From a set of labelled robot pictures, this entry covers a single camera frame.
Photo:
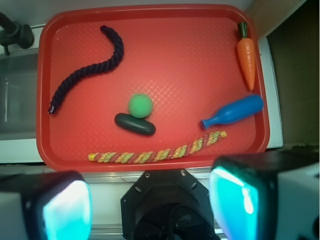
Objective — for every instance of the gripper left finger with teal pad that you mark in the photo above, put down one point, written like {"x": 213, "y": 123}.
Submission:
{"x": 45, "y": 206}

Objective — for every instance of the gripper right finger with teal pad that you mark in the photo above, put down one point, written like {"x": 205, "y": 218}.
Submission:
{"x": 274, "y": 195}

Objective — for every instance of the blue toy bottle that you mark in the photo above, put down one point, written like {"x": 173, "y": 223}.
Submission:
{"x": 235, "y": 111}

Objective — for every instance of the dark green toy cucumber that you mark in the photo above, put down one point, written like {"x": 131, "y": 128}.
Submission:
{"x": 135, "y": 125}

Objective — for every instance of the green textured ball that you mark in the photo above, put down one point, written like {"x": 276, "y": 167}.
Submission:
{"x": 140, "y": 105}

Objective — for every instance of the metal sink basin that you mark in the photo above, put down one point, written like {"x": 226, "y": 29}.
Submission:
{"x": 18, "y": 95}

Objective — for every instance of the orange toy carrot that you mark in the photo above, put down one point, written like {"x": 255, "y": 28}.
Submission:
{"x": 246, "y": 55}

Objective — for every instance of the red plastic tray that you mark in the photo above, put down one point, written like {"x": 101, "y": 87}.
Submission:
{"x": 184, "y": 57}

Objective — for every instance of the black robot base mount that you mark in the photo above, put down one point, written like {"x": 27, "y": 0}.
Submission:
{"x": 167, "y": 205}

